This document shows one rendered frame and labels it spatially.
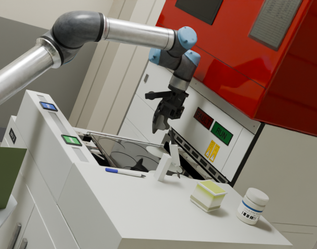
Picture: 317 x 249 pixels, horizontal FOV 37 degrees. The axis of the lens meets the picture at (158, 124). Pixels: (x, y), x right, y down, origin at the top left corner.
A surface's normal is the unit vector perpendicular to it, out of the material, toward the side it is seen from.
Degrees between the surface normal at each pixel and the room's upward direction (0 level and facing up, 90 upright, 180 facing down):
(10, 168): 90
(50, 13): 90
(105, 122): 90
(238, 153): 90
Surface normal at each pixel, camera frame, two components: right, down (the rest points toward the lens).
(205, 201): -0.60, -0.01
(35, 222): -0.80, -0.18
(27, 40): 0.58, 0.47
